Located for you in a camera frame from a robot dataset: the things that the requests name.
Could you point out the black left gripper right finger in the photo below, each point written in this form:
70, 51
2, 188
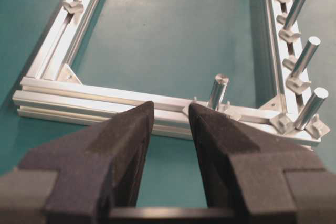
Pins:
262, 178

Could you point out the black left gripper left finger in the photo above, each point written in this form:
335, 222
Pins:
99, 167

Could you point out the metal pin top left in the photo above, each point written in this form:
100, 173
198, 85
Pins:
218, 90

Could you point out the square aluminium extrusion frame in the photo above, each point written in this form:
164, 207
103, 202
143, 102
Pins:
52, 91

